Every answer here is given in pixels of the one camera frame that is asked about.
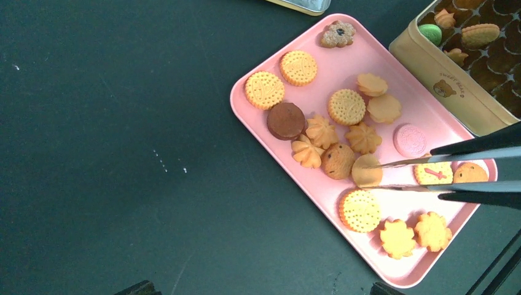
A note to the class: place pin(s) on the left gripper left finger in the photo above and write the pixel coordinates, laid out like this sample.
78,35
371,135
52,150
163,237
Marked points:
144,287

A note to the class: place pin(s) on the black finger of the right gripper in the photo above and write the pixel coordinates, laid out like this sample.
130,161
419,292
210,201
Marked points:
503,199
506,137

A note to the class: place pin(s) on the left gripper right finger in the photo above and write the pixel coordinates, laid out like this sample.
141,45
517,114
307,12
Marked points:
380,288

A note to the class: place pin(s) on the metal tongs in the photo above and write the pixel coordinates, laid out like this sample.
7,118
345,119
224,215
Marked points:
494,186

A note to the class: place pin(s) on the gold cookie tin box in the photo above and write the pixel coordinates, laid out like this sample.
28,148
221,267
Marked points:
484,94

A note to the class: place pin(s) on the green round cookie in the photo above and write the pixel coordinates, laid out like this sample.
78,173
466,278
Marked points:
431,32

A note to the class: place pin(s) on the pink plastic tray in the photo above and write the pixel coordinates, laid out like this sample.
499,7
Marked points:
338,69

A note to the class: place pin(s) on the brown chip cookie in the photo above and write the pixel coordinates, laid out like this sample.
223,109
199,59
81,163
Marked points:
337,161
470,173

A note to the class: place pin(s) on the beige flower cookie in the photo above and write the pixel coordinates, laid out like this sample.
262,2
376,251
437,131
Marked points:
432,232
397,239
384,109

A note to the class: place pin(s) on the yellow cookie red mark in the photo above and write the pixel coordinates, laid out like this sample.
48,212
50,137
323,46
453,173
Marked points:
433,173

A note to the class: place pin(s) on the yellow dotted cookie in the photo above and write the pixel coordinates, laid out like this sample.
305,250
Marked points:
359,210

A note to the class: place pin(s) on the swirl cookie in tin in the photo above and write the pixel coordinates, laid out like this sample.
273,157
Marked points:
457,56

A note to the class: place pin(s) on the pale pink cookie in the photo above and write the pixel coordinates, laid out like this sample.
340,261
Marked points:
410,141

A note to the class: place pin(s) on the yellow sandwich cookie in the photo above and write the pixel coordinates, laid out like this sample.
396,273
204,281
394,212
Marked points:
477,36

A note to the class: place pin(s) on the beige round cookie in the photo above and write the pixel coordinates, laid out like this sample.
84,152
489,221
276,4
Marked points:
363,175
371,85

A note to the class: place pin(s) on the orange swirl cookie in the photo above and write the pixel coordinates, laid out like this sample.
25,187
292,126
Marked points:
363,138
305,153
321,133

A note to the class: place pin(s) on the dark chocolate cookie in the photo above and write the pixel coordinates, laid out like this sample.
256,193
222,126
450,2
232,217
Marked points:
286,121

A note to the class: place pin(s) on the brown flower cookie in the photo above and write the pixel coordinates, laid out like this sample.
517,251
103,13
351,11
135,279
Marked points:
338,34

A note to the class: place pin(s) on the clear plastic lid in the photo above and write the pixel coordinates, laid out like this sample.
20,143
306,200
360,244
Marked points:
309,7

